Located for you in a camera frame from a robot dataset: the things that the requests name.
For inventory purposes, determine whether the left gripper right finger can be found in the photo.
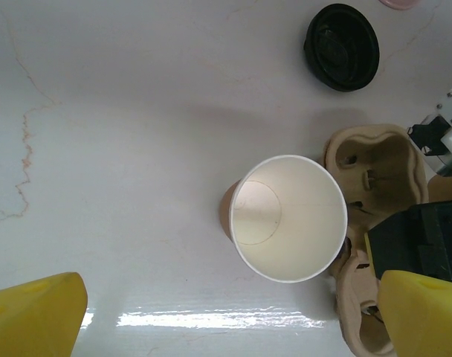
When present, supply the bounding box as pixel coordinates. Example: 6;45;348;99
376;269;452;357

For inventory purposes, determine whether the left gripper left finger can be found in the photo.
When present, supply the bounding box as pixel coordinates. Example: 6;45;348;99
0;271;88;357

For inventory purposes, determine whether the brown paper cup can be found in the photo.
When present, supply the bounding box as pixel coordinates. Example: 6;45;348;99
427;174;452;205
219;154;349;284

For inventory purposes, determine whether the cardboard cup carrier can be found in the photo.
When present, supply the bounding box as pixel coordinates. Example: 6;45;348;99
322;123;431;357

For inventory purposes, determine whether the black plastic cup lid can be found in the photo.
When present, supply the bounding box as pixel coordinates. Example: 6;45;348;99
303;3;381;93

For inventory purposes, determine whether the pink straw holder cup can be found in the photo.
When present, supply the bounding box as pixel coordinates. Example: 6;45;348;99
378;0;422;10

